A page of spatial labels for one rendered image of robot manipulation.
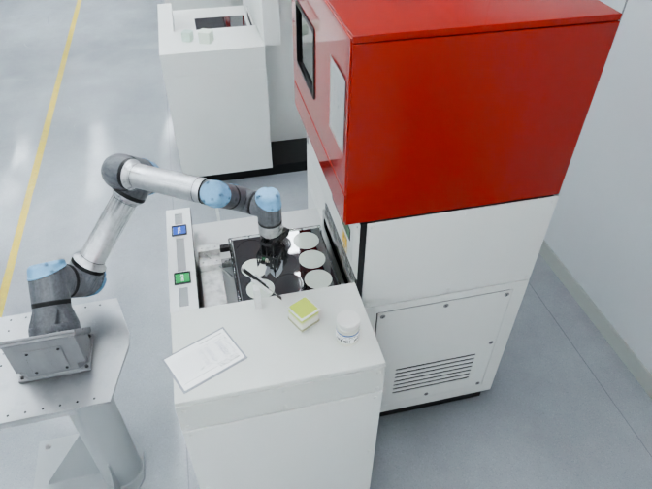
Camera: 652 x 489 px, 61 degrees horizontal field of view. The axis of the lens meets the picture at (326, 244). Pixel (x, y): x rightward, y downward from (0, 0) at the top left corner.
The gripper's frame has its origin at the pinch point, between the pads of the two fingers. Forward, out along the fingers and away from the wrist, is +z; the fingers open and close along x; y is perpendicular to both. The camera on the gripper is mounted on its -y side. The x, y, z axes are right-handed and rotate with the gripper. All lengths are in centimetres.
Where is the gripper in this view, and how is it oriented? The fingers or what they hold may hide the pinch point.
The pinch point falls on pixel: (276, 272)
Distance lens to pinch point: 192.2
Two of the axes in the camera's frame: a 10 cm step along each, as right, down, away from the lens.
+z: -0.1, 7.4, 6.7
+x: 9.6, 1.8, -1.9
